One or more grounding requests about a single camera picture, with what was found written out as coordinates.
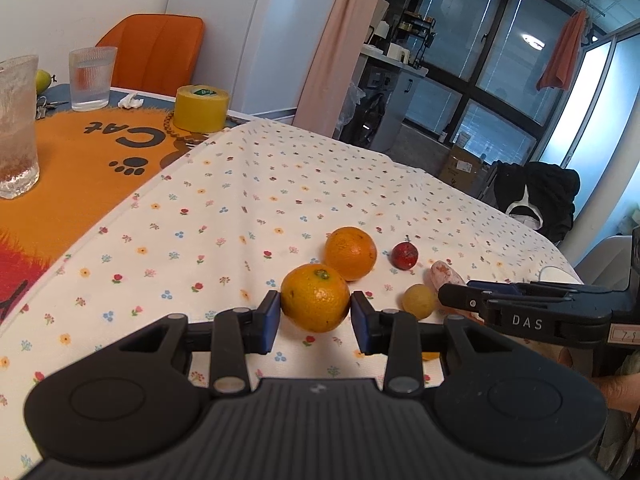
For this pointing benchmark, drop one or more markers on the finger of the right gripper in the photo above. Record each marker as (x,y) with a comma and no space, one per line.
(477,289)
(454,297)

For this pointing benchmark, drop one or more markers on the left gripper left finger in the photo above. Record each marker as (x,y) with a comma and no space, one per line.
(236,333)

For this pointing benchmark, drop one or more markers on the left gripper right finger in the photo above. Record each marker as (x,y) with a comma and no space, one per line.
(396,334)

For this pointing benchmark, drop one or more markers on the green-brown kiwi fruit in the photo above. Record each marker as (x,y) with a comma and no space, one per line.
(419,300)

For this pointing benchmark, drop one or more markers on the red small apple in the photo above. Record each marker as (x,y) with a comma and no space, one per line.
(404,255)

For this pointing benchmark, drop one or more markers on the yellow-orange large orange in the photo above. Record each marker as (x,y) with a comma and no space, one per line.
(315,297)

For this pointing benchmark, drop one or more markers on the dark orange large orange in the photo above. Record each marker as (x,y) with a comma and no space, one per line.
(351,252)

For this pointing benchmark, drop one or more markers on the person's right hand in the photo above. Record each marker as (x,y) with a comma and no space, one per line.
(621,393)

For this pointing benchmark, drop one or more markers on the white plate blue rim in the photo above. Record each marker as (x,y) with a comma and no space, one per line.
(553,274)

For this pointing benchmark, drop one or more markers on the grey chair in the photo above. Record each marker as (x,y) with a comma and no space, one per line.
(608,264)

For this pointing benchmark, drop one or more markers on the floral white tablecloth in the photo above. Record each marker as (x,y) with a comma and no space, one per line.
(223,226)

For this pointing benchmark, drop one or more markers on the black jacket on chair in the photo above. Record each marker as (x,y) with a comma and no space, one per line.
(542,192)

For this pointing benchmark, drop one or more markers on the cardboard box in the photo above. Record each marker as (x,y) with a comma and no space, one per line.
(460,169)

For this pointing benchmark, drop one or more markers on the orange hanging towel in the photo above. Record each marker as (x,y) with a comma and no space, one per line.
(560,68)

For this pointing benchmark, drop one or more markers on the yellow tape roll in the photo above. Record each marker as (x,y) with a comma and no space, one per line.
(200,108)

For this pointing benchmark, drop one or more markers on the orange cat table mat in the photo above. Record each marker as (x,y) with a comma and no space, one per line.
(89,163)

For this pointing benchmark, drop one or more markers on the pink curtain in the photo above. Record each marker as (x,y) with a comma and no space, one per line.
(331,70)

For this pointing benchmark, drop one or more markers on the white kettle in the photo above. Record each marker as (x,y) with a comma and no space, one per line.
(398,53)

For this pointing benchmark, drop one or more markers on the tall frosted drinking glass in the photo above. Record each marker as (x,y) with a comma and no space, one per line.
(18,149)

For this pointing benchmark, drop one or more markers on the black spice rack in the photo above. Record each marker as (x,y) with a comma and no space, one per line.
(416,33)

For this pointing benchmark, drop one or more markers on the orange chair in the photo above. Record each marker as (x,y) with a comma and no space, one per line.
(156,53)

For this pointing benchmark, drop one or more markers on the short clear drinking glass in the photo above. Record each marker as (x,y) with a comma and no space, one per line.
(91,71)

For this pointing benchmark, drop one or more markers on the white refrigerator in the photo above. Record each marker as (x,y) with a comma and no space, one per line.
(260,51)

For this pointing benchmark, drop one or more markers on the green apple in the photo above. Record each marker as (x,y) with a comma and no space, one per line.
(43,81)

